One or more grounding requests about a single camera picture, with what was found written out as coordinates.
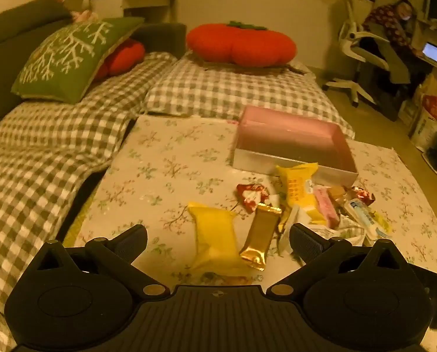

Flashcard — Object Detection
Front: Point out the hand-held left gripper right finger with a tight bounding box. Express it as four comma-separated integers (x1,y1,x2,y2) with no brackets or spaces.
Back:
265,223,406,297

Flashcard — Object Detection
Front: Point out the printed yellow snack packet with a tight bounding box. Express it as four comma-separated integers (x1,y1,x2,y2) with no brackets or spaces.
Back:
275,162,327,226

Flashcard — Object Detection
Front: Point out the orange persimmon cushion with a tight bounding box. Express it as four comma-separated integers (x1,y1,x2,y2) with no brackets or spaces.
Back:
186,21,297,67

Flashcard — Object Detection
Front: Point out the white and blue snack packet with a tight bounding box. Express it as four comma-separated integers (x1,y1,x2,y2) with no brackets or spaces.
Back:
345,198,393,238

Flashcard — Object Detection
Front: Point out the pink box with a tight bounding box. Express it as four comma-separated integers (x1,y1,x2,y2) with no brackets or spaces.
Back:
230,105,359,187

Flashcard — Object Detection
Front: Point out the red and white bag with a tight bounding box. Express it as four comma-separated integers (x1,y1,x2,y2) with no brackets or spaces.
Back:
411,95,437,153

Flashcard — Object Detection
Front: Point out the white shelf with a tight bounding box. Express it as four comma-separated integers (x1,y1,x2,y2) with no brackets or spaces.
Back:
121,0,178,24

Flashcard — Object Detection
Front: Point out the pink snack packet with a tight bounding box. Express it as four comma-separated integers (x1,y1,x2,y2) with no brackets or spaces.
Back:
312,186,341,228

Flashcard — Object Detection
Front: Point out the white desk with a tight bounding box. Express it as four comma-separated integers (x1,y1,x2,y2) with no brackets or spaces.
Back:
412,18,437,81

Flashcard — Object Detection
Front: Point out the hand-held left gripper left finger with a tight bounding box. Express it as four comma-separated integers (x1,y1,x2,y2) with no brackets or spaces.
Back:
31,224,172,297

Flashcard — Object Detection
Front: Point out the white office chair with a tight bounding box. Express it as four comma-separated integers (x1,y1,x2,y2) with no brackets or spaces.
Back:
322,0,413,107

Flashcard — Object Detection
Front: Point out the checked ottoman blanket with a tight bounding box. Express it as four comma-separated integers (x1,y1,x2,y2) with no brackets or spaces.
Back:
144,52,354,140

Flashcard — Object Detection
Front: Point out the small red cushion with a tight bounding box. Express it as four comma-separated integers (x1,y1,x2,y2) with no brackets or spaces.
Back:
94,38,146,81

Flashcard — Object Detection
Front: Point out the gold snack bar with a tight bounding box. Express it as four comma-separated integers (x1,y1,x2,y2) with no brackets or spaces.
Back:
239,203,283,271

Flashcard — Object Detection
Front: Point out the green snowflake pillow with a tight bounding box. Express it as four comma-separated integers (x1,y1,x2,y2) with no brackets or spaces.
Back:
10,17,146,104

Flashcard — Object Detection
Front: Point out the plain yellow snack packet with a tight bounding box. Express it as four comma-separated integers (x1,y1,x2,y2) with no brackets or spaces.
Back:
186,202,254,278

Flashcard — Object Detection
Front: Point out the crumpled white wrapper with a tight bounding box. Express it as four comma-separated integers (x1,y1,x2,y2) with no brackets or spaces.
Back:
330,216,369,246

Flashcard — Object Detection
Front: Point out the floral tablecloth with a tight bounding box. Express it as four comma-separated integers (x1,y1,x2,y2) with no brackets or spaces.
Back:
62,115,437,352

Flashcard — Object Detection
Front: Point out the red and white candy wrapper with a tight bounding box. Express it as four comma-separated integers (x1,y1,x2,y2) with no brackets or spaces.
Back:
236,182,271,214

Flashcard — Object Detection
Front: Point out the red foil candy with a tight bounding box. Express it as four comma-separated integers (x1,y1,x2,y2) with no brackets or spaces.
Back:
350,186,376,206

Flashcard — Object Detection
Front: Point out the dark sofa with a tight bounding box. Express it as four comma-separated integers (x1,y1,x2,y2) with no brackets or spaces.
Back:
0,0,188,136

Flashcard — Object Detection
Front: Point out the checked sofa blanket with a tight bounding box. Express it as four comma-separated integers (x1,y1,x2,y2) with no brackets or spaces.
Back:
0,52,178,352

